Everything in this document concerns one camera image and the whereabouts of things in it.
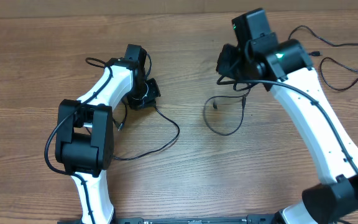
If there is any black cables bundle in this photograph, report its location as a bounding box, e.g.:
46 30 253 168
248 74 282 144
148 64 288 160
112 99 181 162

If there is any separated black usb cable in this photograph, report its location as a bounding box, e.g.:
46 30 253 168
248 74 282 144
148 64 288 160
287 25 358 92

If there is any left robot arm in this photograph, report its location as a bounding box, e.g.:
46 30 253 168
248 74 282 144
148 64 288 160
54 44 160 223

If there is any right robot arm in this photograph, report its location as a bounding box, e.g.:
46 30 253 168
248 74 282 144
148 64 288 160
216 8 358 223

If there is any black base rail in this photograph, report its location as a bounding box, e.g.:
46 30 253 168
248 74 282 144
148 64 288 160
57 213 334 224

